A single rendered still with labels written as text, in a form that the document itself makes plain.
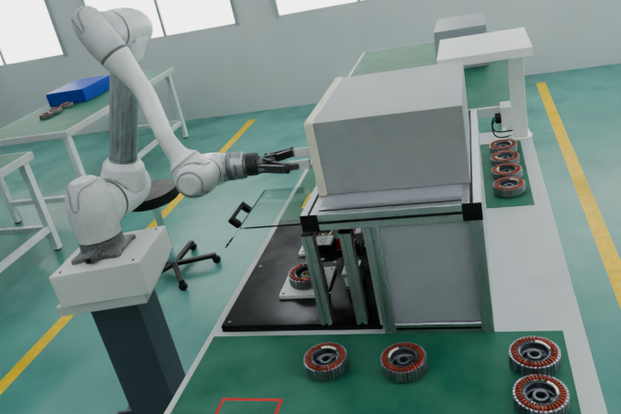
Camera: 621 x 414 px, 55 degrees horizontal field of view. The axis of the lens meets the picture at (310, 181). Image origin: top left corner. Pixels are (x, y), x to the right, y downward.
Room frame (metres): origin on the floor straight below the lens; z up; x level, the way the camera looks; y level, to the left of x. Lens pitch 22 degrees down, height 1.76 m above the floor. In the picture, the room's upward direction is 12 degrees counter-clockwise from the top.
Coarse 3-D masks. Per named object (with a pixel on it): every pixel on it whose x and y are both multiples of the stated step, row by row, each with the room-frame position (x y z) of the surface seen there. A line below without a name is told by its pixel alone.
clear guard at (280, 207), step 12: (264, 192) 1.69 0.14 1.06; (276, 192) 1.67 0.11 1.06; (288, 192) 1.65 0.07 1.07; (300, 192) 1.63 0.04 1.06; (264, 204) 1.60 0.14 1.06; (276, 204) 1.58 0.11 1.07; (288, 204) 1.56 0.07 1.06; (300, 204) 1.54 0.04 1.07; (252, 216) 1.54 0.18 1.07; (264, 216) 1.52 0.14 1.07; (276, 216) 1.50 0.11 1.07; (288, 216) 1.48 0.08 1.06; (240, 228) 1.48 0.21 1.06
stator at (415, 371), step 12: (396, 348) 1.20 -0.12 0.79; (408, 348) 1.19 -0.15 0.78; (420, 348) 1.18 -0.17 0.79; (384, 360) 1.17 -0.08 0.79; (396, 360) 1.17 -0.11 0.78; (408, 360) 1.16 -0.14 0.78; (420, 360) 1.14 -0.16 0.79; (384, 372) 1.15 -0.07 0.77; (396, 372) 1.12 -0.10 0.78; (408, 372) 1.11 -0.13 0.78; (420, 372) 1.12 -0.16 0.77
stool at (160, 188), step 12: (156, 180) 3.47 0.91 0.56; (168, 180) 3.42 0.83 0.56; (156, 192) 3.26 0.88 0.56; (168, 192) 3.23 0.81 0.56; (144, 204) 3.16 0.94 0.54; (156, 204) 3.17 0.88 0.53; (156, 216) 3.30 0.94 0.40; (192, 240) 3.57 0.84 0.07; (180, 252) 3.43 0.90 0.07; (168, 264) 3.30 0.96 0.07; (180, 264) 3.31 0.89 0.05; (180, 276) 3.12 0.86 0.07; (180, 288) 3.07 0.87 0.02
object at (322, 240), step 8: (320, 240) 1.58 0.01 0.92; (328, 240) 1.57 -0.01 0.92; (360, 240) 1.57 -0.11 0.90; (320, 248) 1.55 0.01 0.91; (328, 248) 1.54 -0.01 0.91; (336, 248) 1.56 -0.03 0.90; (360, 248) 1.53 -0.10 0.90; (320, 256) 1.55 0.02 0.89; (328, 256) 1.54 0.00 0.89; (336, 256) 1.53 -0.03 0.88
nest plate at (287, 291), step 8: (328, 272) 1.63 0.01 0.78; (288, 280) 1.63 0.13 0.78; (328, 280) 1.58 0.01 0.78; (288, 288) 1.58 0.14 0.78; (312, 288) 1.55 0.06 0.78; (328, 288) 1.54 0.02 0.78; (280, 296) 1.55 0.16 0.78; (288, 296) 1.55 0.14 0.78; (296, 296) 1.54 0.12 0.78; (304, 296) 1.53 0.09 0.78; (312, 296) 1.52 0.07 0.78
